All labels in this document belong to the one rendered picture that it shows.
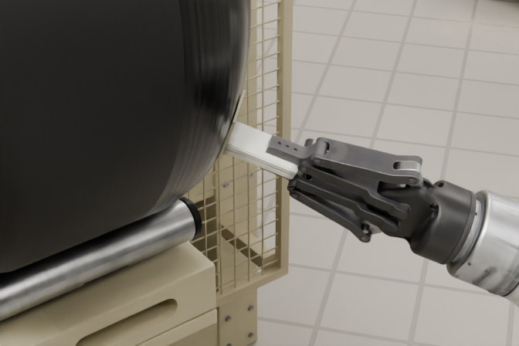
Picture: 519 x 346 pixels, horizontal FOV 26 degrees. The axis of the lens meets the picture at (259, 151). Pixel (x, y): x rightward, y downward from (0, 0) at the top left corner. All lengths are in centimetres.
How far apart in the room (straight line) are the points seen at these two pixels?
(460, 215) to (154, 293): 32
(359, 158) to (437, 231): 10
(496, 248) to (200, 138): 29
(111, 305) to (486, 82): 239
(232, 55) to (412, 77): 247
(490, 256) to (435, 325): 140
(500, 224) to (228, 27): 32
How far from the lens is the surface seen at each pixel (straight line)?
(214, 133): 97
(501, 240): 105
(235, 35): 93
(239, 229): 210
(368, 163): 102
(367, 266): 259
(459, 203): 105
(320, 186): 105
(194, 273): 116
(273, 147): 103
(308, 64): 343
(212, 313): 121
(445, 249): 105
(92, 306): 113
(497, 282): 107
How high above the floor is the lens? 158
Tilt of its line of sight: 32 degrees down
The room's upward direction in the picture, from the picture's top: straight up
